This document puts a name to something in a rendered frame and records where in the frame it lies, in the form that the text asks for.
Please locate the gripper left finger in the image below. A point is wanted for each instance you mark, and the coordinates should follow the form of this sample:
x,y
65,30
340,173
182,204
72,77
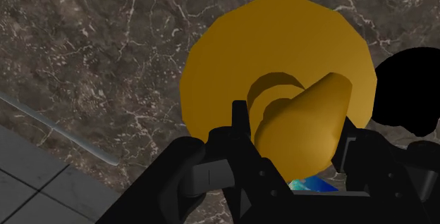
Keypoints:
x,y
192,195

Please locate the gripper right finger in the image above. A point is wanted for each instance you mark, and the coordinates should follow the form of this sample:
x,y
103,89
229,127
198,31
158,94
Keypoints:
x,y
378,168

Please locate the yellow rounded cone object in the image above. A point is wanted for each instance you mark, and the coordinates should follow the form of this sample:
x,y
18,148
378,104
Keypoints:
x,y
299,137

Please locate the blue patterned flat item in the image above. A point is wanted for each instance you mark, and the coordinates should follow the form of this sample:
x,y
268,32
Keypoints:
x,y
314,184

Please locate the black rounded object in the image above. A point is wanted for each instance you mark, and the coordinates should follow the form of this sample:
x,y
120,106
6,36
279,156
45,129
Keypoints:
x,y
409,89

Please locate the yellow round plate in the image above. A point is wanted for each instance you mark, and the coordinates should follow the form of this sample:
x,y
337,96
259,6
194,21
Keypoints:
x,y
261,44

